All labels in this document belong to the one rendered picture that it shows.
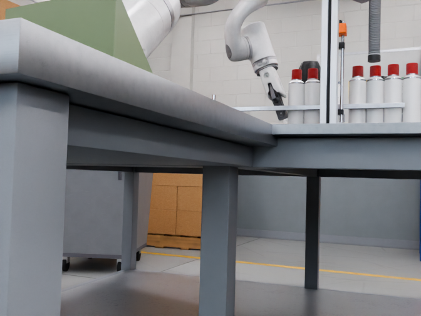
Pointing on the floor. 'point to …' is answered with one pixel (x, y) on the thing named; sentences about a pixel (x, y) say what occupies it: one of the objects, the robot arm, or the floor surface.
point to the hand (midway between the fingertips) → (281, 113)
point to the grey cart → (101, 214)
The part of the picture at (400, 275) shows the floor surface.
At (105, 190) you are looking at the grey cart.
